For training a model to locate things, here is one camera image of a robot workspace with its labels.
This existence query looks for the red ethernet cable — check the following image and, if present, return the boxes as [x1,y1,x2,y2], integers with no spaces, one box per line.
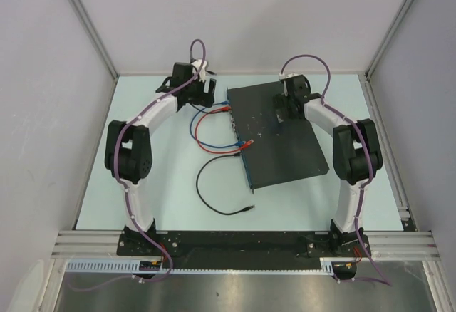
[195,107,254,155]

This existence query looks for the dark network switch box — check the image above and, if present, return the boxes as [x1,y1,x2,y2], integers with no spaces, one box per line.
[227,82,329,191]

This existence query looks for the blue ethernet cable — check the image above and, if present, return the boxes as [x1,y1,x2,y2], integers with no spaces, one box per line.
[189,102,244,152]

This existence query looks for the black ethernet cable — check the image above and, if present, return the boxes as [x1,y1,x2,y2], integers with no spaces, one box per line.
[195,154,257,217]

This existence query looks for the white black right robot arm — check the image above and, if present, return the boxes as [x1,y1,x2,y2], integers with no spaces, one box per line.
[274,73,383,256]

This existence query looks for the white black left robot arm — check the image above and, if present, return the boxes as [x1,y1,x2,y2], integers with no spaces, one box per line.
[104,59,216,256]

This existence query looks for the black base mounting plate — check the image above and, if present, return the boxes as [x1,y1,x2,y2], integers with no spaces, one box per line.
[116,229,371,258]

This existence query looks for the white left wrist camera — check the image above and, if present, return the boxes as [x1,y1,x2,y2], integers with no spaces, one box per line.
[190,59,208,82]

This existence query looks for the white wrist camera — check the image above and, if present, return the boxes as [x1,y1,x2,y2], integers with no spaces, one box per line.
[279,73,298,81]
[190,59,208,82]

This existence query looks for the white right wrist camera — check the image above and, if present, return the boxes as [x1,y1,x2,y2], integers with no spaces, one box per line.
[279,73,298,81]

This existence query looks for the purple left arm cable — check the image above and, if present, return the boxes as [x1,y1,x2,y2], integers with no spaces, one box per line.
[67,38,209,291]

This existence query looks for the grey slotted cable duct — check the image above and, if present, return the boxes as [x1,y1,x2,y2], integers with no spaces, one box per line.
[66,259,343,276]

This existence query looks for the aluminium front frame rail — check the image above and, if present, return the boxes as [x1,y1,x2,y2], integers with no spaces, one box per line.
[51,231,440,261]

